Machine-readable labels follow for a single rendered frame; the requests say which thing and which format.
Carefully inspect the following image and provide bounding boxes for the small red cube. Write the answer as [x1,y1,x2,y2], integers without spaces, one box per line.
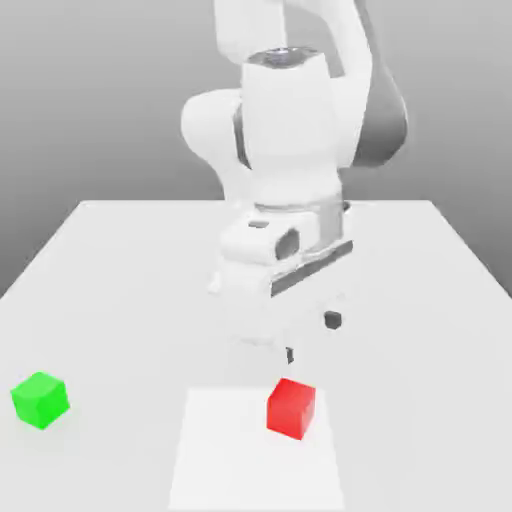
[265,376,317,442]

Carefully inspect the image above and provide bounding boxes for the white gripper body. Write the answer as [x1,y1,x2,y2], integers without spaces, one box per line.
[269,239,356,336]

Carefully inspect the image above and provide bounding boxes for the small green cube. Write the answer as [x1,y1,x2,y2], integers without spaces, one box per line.
[9,370,72,432]

